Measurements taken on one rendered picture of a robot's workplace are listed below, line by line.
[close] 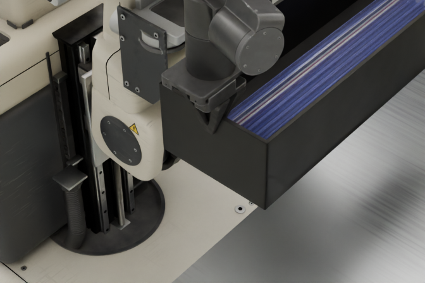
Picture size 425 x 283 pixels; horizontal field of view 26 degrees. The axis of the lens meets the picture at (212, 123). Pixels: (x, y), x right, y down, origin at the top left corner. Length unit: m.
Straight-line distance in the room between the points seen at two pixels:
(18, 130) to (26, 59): 0.15
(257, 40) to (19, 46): 0.84
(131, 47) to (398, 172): 0.46
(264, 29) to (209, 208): 1.20
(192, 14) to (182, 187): 1.18
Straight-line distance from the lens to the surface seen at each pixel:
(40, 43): 1.72
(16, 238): 1.95
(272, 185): 1.12
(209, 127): 1.10
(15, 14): 1.73
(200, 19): 0.98
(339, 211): 1.40
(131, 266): 1.99
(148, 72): 1.44
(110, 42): 1.57
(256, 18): 0.92
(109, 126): 1.64
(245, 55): 0.93
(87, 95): 1.72
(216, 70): 1.02
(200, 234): 2.04
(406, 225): 1.39
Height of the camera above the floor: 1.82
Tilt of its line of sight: 42 degrees down
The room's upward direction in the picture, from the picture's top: straight up
